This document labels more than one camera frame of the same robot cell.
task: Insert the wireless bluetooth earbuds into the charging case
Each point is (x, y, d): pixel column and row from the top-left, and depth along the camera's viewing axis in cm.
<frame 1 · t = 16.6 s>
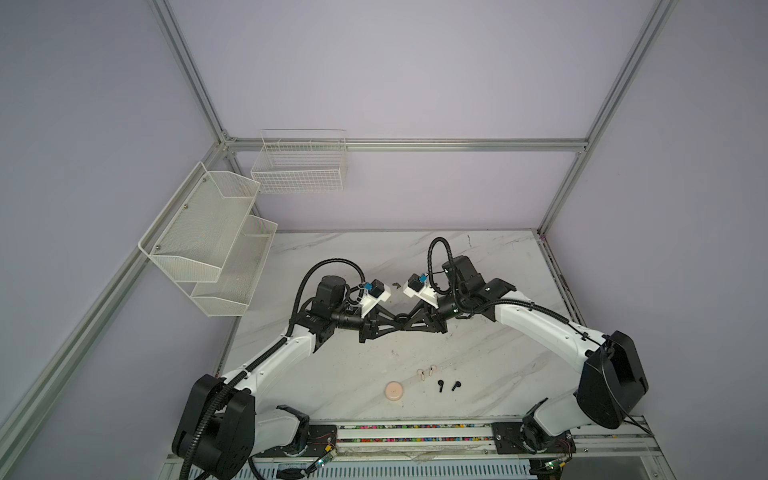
left hand: (396, 324, 74), fingers closed
right hand: (405, 322, 74), fingers closed
pink earbud left: (421, 374, 85), on the table
pink earbud right: (432, 368, 87), on the table
black earbud left: (441, 383, 84), on the table
black earbud right: (457, 384, 84), on the table
lower white mesh shelf: (230, 299, 78), point 21 cm above the table

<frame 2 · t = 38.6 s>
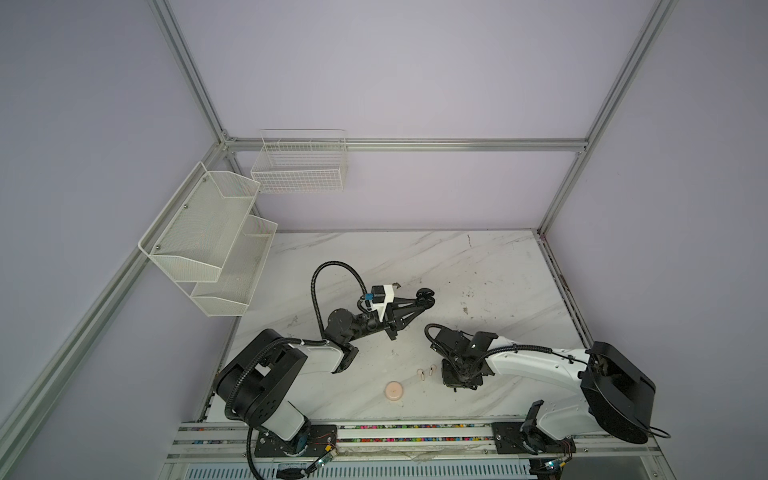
left hand: (422, 305, 72), fingers closed
right hand: (447, 382, 83), fingers closed
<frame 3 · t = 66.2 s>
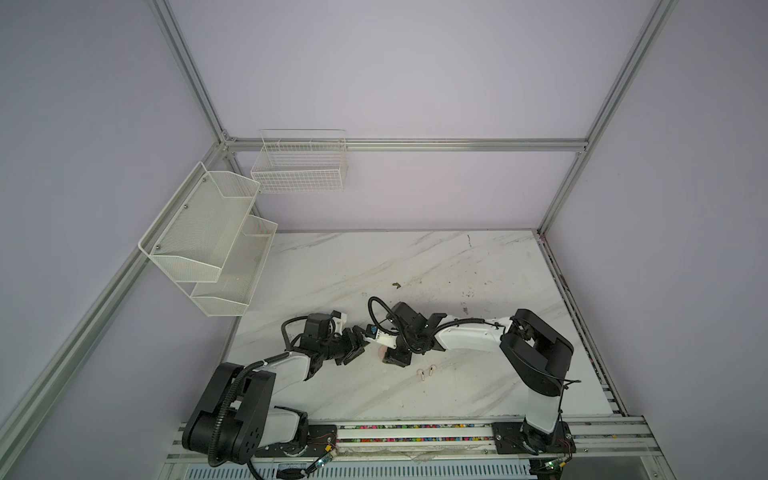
left hand: (369, 343, 86), fingers open
right hand: (384, 349, 88), fingers open
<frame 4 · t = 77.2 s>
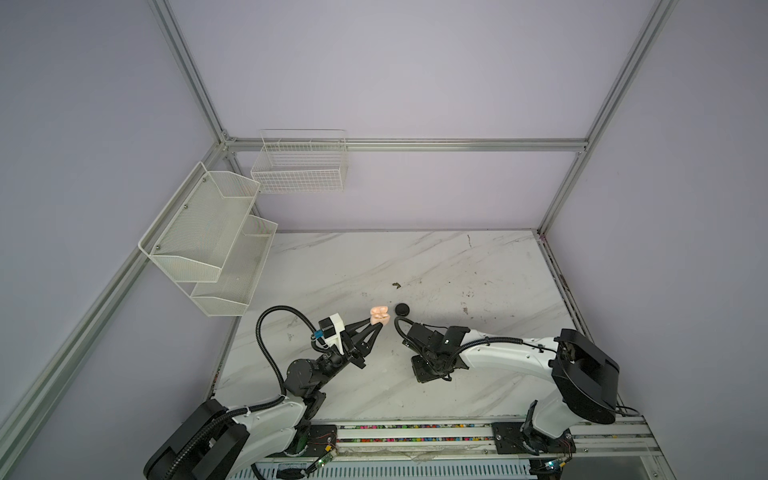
left hand: (380, 322, 69), fingers closed
right hand: (417, 374, 82), fingers open
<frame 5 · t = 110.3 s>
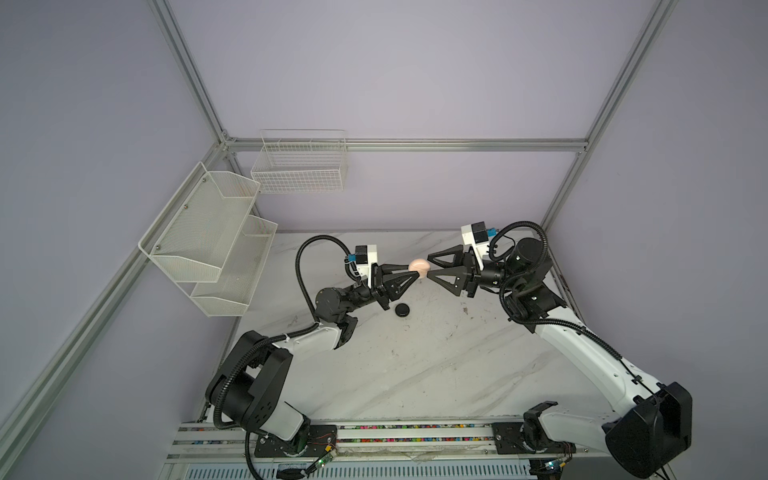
left hand: (418, 272, 64), fingers closed
right hand: (429, 269, 62), fingers open
